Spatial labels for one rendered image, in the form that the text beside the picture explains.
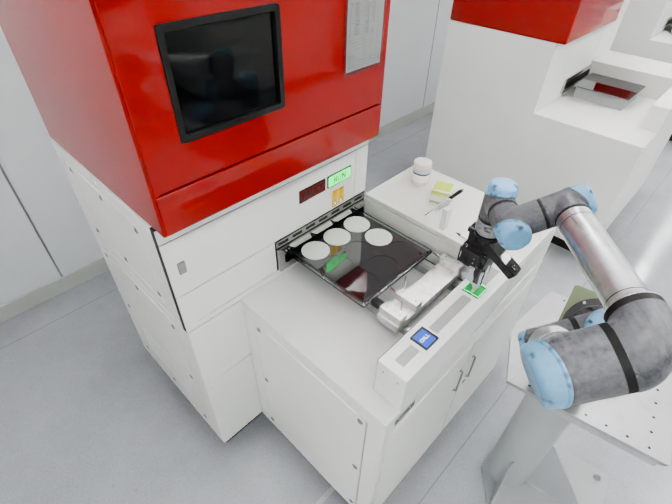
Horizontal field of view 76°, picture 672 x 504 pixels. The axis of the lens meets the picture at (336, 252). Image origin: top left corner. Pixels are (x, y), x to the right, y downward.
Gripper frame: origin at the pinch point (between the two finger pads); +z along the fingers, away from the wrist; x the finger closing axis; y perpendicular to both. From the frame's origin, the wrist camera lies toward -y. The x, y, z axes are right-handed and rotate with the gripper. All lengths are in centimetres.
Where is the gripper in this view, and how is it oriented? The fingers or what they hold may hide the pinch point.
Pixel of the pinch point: (477, 286)
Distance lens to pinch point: 135.4
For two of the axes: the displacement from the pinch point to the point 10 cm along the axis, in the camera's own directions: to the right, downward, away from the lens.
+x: -7.0, 4.6, -5.5
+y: -7.2, -4.7, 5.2
